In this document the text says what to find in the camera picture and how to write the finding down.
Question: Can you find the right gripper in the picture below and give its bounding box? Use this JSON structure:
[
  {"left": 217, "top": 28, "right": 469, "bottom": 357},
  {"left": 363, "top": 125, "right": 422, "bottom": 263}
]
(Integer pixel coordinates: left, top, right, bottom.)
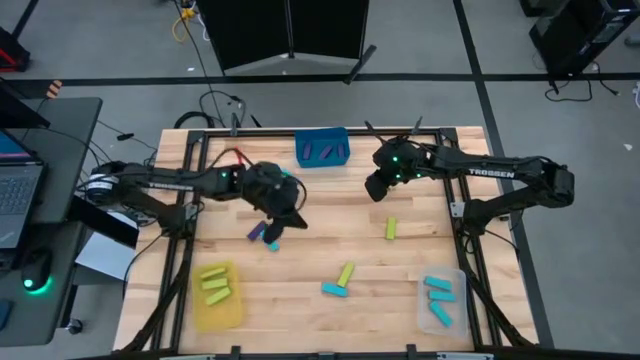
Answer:
[{"left": 364, "top": 135, "right": 432, "bottom": 203}]

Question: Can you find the black cable loop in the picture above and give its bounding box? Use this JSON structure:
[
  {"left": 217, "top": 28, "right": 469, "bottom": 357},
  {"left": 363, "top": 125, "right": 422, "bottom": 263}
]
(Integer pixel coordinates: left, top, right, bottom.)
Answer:
[{"left": 198, "top": 88, "right": 247, "bottom": 129}]

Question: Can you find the yellow plastic tray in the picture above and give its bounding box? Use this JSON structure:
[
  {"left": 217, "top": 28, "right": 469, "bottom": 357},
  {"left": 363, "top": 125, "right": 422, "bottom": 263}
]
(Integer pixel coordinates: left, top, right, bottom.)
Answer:
[{"left": 191, "top": 259, "right": 245, "bottom": 334}]

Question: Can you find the blue plastic bin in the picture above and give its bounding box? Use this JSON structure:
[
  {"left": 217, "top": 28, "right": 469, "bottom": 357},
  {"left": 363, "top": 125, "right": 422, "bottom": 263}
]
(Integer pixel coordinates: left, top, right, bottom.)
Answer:
[{"left": 294, "top": 126, "right": 351, "bottom": 169}]

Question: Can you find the clear plastic tray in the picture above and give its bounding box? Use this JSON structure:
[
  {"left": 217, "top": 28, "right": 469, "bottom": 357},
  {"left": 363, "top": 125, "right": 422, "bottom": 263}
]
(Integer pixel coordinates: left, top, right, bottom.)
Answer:
[{"left": 416, "top": 266, "right": 470, "bottom": 338}]

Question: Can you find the black floor cable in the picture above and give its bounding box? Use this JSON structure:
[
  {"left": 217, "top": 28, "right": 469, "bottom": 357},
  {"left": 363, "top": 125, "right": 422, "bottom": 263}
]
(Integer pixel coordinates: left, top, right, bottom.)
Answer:
[{"left": 543, "top": 60, "right": 622, "bottom": 104}]

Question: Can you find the grey laptop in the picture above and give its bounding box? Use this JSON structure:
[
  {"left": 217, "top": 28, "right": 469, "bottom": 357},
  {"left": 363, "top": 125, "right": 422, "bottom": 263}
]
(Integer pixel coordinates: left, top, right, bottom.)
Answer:
[{"left": 0, "top": 127, "right": 50, "bottom": 251}]

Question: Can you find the black folding screen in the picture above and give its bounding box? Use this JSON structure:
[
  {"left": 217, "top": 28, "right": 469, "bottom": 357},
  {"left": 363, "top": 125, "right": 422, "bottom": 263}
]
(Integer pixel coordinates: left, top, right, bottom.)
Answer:
[{"left": 196, "top": 0, "right": 379, "bottom": 86}]

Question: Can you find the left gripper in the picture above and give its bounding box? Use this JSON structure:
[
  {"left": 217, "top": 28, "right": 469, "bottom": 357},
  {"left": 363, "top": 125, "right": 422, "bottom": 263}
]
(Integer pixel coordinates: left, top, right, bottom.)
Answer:
[{"left": 240, "top": 160, "right": 310, "bottom": 246}]

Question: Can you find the black computer tower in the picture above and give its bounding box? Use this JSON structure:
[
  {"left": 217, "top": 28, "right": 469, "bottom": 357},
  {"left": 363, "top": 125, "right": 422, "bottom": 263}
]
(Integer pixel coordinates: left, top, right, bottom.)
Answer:
[{"left": 528, "top": 0, "right": 640, "bottom": 77}]

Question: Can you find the white paper sheet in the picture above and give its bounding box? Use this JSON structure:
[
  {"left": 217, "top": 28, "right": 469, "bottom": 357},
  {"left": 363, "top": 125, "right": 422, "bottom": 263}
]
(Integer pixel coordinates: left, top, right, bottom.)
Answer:
[{"left": 73, "top": 230, "right": 137, "bottom": 282}]

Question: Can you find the yellow cable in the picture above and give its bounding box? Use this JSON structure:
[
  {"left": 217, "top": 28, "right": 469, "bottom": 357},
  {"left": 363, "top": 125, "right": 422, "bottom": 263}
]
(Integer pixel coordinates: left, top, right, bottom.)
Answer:
[{"left": 171, "top": 3, "right": 200, "bottom": 44}]

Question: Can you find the thick black hose loop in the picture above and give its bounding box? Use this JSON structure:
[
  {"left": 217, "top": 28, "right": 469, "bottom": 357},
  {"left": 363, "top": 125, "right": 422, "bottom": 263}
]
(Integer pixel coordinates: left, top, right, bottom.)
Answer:
[{"left": 172, "top": 110, "right": 222, "bottom": 130}]

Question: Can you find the black flat panel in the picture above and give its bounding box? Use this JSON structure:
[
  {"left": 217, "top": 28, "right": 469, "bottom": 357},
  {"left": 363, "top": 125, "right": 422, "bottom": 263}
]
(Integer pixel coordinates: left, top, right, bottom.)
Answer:
[{"left": 66, "top": 193, "right": 141, "bottom": 250}]

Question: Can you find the dark grey desk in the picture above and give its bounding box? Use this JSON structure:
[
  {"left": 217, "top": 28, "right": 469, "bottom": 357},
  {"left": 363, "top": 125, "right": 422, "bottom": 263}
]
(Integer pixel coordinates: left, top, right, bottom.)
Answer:
[{"left": 0, "top": 96, "right": 104, "bottom": 347}]

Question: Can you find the black computer mouse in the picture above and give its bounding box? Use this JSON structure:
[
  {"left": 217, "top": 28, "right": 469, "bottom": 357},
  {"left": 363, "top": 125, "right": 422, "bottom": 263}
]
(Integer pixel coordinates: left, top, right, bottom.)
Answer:
[{"left": 19, "top": 248, "right": 54, "bottom": 295}]

